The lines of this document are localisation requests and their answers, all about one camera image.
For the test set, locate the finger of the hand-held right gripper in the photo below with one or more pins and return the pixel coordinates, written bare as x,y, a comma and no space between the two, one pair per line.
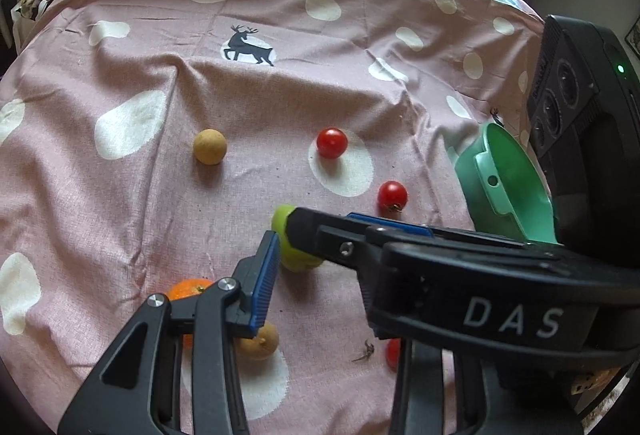
320,237
400,226

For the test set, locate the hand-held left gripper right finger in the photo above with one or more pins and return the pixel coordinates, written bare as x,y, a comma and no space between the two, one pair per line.
420,395

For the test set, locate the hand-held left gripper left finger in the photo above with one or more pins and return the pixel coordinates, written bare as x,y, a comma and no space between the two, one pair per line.
265,285

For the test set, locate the green round fruit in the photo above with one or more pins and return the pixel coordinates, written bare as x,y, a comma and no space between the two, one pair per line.
300,262

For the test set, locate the orange mandarin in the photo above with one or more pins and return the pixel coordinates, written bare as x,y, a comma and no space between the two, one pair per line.
186,289

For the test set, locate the green plastic bowl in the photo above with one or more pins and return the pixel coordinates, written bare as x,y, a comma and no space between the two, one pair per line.
515,185

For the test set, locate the red cherry tomato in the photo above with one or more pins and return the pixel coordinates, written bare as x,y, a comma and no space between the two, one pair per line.
332,142
392,194
393,355

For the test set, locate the tan round longan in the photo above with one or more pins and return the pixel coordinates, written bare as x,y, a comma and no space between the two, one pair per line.
210,146
265,340

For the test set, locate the small dry stem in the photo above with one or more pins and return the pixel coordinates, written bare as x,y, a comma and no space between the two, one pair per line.
365,351

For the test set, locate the pink polka dot blanket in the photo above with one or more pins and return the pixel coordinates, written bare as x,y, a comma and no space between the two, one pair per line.
150,65

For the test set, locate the patterned white cloth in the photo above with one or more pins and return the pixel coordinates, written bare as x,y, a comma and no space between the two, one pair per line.
30,12

